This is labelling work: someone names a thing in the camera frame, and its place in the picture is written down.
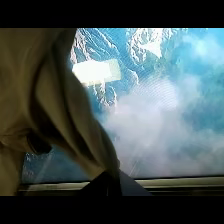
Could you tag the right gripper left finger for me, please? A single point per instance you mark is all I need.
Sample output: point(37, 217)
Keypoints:
point(98, 186)

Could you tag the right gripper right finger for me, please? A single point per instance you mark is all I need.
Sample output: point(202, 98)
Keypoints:
point(130, 186)

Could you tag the beige shirt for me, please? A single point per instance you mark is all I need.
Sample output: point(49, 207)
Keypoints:
point(40, 86)

